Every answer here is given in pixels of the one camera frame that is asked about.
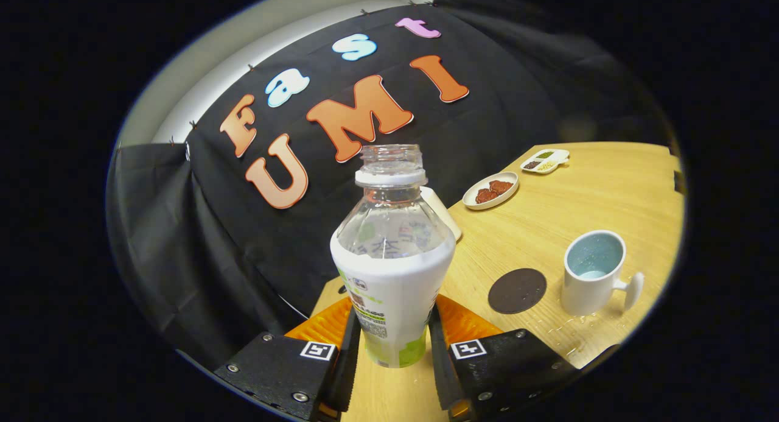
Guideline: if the white divided snack tray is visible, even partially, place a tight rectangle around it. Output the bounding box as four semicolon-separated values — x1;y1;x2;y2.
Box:
520;149;570;175

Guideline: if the white cup with blue inside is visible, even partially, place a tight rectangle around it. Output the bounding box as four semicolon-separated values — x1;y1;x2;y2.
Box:
561;230;645;317

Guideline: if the small white oval plate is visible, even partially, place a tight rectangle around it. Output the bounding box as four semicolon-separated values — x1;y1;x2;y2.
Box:
462;171;520;211

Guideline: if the dark brown round coaster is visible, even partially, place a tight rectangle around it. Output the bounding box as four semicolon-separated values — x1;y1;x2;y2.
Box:
487;268;547;315

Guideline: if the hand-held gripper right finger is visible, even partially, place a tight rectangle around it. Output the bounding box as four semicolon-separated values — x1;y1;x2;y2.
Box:
428;294;582;421

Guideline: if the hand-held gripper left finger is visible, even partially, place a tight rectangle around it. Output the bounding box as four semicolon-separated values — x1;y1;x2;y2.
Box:
213;297;363;422

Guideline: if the wooden table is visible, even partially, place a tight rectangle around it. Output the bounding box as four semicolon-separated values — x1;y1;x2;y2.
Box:
307;142;686;422

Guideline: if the clear bottle with white label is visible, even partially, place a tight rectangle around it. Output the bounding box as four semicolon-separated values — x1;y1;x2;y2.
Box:
330;144;457;369

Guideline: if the white toaster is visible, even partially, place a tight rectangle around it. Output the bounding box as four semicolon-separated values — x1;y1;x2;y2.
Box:
420;186;463;243

